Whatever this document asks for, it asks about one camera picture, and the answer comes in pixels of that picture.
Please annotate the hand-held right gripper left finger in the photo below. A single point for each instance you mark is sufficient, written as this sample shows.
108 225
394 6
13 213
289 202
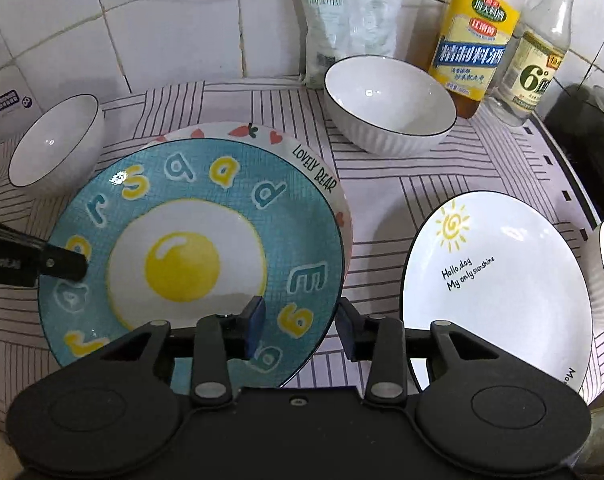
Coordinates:
255 327

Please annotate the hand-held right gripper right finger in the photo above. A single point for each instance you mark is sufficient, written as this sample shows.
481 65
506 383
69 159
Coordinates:
344 331

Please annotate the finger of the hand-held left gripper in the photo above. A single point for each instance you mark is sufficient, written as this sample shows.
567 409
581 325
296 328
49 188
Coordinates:
64 262

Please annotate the blue egg print plate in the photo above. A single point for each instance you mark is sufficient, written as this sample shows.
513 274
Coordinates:
182 270

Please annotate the white sun print plate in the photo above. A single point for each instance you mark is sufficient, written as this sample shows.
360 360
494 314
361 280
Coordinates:
507 285

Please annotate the white appliance with sticker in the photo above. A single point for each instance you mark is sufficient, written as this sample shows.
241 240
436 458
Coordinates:
2 120

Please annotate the striped table cloth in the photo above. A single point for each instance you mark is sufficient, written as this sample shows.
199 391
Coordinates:
382 185

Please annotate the yellow label bottle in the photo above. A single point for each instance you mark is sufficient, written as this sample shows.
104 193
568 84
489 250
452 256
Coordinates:
474 55

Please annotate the white salt bag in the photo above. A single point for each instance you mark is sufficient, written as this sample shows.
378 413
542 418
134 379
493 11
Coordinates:
342 25

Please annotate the dark object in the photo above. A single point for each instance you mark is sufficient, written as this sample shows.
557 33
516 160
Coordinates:
592 135

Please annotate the clear bottle yellow cap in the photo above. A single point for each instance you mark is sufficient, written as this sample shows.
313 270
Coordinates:
532 75

